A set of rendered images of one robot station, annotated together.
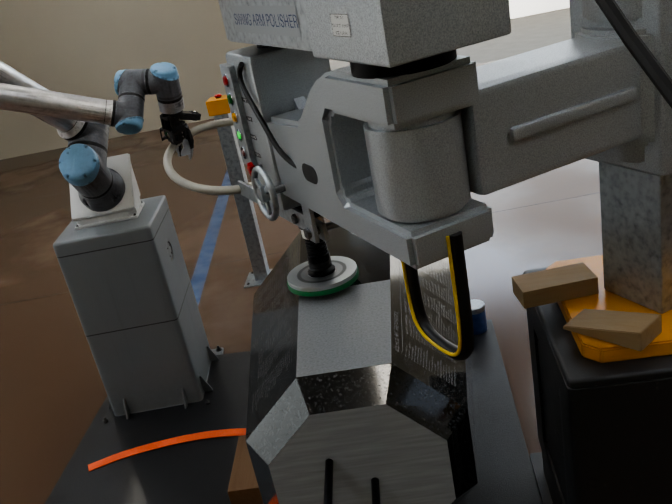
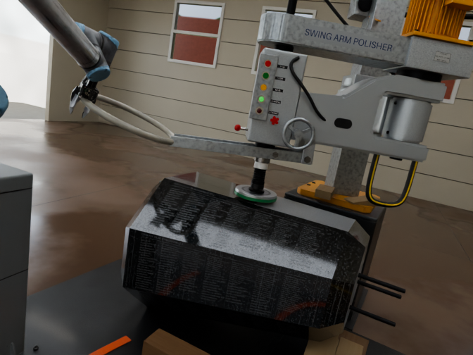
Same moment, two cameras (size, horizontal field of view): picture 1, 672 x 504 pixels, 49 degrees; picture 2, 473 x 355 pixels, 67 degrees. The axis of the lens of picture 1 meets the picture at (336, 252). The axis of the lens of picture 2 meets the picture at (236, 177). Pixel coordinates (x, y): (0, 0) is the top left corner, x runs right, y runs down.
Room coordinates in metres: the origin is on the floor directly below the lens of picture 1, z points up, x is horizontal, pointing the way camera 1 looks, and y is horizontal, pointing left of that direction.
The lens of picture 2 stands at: (1.55, 1.75, 1.28)
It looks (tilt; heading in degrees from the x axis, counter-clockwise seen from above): 12 degrees down; 289
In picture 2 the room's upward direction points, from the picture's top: 10 degrees clockwise
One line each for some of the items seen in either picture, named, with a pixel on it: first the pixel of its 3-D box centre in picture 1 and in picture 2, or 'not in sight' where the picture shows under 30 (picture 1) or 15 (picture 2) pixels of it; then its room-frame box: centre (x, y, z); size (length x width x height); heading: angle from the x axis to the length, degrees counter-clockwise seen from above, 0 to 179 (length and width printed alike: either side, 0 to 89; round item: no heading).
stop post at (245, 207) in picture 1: (241, 192); not in sight; (3.96, 0.45, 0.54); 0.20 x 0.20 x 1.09; 82
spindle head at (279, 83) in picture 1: (302, 130); (289, 104); (1.94, 0.02, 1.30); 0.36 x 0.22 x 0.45; 22
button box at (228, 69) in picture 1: (240, 115); (263, 87); (2.04, 0.19, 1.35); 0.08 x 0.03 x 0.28; 22
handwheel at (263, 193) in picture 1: (277, 189); (296, 133); (1.86, 0.12, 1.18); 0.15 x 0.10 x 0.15; 22
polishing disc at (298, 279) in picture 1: (322, 273); (255, 191); (2.01, 0.05, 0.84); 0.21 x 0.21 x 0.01
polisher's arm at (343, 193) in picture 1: (352, 158); (352, 119); (1.65, -0.08, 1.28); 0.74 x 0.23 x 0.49; 22
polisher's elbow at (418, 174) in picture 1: (417, 160); (405, 120); (1.40, -0.19, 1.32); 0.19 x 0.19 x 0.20
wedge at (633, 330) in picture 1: (610, 322); (362, 199); (1.50, -0.61, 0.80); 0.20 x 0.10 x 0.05; 38
